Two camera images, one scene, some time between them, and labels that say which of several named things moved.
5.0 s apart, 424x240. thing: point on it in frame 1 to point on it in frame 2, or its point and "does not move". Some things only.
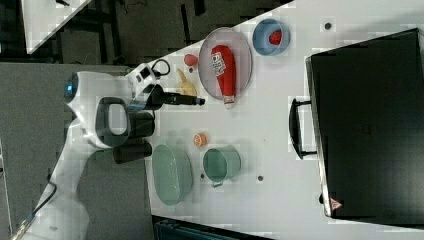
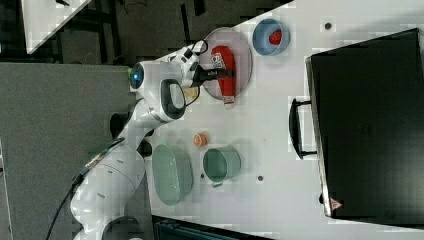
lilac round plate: [235, 39] does not move
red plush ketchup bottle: [224, 66] does not move
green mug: [221, 163] does not move
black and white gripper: [147, 93] to [188, 58]
